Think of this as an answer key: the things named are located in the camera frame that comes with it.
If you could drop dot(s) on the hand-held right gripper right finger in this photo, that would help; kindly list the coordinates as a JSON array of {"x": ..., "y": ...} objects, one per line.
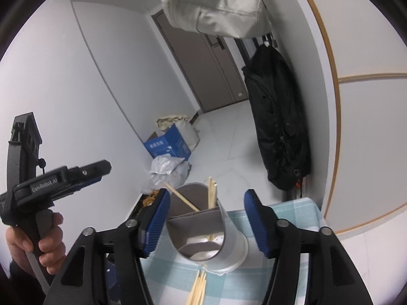
[{"x": 256, "y": 225}]

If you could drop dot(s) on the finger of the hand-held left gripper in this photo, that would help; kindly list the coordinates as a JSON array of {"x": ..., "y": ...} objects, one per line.
[{"x": 92, "y": 171}]

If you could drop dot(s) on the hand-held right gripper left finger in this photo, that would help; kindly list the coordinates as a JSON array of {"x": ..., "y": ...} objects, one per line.
[{"x": 155, "y": 225}]

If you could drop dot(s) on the white utensil holder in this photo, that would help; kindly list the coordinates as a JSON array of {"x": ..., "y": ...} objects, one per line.
[{"x": 232, "y": 241}]

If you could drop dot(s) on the single wooden chopstick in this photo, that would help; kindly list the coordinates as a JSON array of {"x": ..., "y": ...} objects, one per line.
[
  {"x": 210, "y": 193},
  {"x": 214, "y": 195},
  {"x": 181, "y": 197}
]

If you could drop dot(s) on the bundle of wooden chopsticks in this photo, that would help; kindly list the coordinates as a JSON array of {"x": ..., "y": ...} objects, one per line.
[{"x": 197, "y": 289}]

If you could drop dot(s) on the person's left forearm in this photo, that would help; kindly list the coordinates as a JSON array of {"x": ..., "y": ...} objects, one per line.
[{"x": 22, "y": 279}]

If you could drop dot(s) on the person's left hand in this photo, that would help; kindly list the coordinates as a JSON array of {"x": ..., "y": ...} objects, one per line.
[{"x": 52, "y": 247}]

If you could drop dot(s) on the teal chequered tablecloth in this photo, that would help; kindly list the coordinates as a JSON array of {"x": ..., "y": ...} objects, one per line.
[{"x": 295, "y": 216}]

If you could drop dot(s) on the grey plastic parcel bag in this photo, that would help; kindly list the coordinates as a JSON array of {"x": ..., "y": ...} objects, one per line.
[{"x": 176, "y": 178}]

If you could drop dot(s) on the white plastic parcel bag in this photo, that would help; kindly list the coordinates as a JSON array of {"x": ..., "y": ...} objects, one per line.
[{"x": 165, "y": 165}]

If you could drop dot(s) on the blue cardboard box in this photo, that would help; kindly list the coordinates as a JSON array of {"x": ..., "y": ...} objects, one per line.
[{"x": 168, "y": 146}]

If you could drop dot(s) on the beige tote bag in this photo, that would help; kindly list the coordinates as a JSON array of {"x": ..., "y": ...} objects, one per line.
[{"x": 170, "y": 121}]

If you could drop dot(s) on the white sack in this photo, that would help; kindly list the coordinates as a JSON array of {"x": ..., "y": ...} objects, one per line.
[{"x": 190, "y": 136}]

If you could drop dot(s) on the black backpack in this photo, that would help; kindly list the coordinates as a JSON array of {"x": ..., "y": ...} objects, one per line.
[{"x": 279, "y": 117}]

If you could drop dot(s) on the grey door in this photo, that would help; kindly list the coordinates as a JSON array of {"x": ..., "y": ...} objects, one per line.
[{"x": 203, "y": 70}]

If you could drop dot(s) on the white duffel bag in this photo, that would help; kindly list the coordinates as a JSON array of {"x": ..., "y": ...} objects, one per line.
[{"x": 219, "y": 3}]

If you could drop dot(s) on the white wall hook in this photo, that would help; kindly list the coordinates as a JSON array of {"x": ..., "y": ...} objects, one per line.
[{"x": 269, "y": 40}]

